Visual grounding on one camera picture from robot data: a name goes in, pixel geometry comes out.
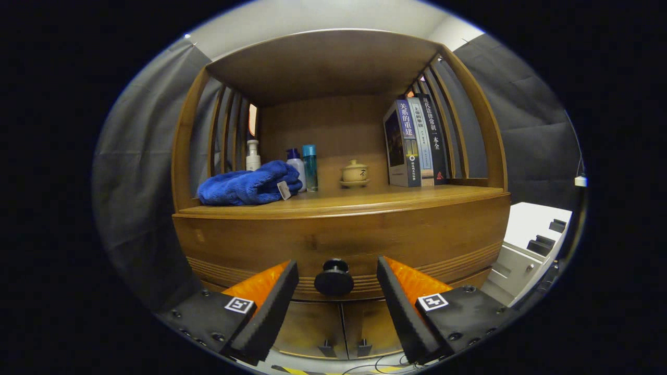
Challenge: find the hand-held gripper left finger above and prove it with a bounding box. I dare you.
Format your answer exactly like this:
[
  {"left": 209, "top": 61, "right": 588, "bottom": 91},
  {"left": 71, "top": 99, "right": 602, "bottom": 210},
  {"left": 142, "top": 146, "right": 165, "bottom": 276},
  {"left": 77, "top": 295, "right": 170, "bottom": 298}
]
[{"left": 156, "top": 259, "right": 300, "bottom": 367}]

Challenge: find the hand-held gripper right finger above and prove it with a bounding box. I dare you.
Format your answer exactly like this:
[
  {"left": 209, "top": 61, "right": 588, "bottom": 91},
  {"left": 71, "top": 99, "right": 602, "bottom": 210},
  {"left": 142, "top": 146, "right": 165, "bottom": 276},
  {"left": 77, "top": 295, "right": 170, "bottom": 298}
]
[{"left": 376, "top": 255, "right": 522, "bottom": 365}]

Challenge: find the wooden drawer with black knob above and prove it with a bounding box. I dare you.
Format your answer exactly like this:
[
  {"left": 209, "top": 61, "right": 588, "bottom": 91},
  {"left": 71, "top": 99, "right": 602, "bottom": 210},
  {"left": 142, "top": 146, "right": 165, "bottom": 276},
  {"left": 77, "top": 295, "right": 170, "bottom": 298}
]
[{"left": 172, "top": 194, "right": 512, "bottom": 302}]

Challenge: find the wooden cabinet door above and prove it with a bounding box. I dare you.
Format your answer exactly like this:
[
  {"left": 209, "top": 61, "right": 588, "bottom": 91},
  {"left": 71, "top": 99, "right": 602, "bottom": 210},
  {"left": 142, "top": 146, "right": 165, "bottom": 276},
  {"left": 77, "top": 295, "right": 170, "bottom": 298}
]
[
  {"left": 341, "top": 299, "right": 404, "bottom": 359},
  {"left": 271, "top": 299, "right": 349, "bottom": 360}
]

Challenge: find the wooden countertop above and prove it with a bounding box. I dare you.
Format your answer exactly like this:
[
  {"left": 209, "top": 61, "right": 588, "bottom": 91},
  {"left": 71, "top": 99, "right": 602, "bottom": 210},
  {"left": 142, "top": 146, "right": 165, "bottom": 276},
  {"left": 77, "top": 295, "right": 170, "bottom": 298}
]
[{"left": 175, "top": 183, "right": 511, "bottom": 219}]

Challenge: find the white drawer unit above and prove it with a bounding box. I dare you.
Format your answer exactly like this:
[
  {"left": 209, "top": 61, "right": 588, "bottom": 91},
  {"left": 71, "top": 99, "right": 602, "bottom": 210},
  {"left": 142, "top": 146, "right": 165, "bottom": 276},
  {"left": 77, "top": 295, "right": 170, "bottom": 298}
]
[{"left": 479, "top": 202, "right": 573, "bottom": 308}]

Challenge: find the wooden cabinet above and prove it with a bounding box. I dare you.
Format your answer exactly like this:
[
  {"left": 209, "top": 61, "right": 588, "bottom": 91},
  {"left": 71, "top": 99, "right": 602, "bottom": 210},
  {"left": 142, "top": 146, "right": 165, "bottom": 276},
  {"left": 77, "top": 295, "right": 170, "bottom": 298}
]
[{"left": 171, "top": 29, "right": 512, "bottom": 361}]

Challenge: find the blue towel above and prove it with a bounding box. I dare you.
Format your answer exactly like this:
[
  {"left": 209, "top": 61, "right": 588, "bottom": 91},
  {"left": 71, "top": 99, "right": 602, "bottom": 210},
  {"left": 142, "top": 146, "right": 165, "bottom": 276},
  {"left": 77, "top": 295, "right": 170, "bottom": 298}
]
[{"left": 197, "top": 160, "right": 304, "bottom": 206}]

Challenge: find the beige lidded teacup with saucer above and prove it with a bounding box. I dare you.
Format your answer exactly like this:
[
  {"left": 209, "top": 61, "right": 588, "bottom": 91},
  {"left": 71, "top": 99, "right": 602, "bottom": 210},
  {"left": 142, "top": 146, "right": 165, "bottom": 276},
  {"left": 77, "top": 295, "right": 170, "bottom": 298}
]
[{"left": 339, "top": 159, "right": 371, "bottom": 189}]

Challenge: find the white bottle with blue cap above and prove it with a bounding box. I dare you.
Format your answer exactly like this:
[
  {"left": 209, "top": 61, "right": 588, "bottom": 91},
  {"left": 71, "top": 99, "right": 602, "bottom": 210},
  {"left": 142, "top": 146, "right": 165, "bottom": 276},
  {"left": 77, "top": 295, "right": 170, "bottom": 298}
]
[{"left": 286, "top": 148, "right": 307, "bottom": 193}]

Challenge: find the clear teal bottle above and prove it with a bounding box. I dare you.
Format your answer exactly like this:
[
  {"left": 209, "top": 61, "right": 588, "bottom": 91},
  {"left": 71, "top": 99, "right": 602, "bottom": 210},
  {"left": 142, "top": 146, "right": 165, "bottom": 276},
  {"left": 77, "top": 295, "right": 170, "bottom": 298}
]
[{"left": 302, "top": 144, "right": 319, "bottom": 192}]

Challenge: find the white pump bottle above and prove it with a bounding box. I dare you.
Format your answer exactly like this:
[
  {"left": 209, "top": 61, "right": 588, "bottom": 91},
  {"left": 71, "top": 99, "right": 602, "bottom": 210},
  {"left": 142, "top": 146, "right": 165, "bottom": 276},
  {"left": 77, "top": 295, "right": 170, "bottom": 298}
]
[{"left": 245, "top": 140, "right": 262, "bottom": 172}]

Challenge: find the grey book with blue spine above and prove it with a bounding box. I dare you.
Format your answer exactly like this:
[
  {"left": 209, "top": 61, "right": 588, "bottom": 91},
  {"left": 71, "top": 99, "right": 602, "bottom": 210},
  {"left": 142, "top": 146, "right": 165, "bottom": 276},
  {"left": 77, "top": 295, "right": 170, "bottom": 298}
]
[{"left": 383, "top": 99, "right": 422, "bottom": 188}]

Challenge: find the book with pale spine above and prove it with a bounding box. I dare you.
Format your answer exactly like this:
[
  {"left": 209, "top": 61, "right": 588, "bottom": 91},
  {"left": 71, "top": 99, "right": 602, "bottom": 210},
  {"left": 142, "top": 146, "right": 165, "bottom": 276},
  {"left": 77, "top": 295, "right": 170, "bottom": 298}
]
[{"left": 407, "top": 97, "right": 435, "bottom": 186}]

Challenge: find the book with dark spine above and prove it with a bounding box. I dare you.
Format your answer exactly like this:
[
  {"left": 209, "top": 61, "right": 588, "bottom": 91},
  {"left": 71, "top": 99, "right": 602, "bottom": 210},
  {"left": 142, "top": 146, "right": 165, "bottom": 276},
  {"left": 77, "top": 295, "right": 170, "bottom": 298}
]
[{"left": 417, "top": 94, "right": 449, "bottom": 185}]

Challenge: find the black floor cable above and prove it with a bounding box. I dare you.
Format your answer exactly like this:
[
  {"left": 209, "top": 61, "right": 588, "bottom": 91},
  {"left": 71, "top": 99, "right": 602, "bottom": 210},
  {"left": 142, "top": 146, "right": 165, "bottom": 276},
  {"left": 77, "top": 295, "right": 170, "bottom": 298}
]
[{"left": 341, "top": 354, "right": 417, "bottom": 374}]

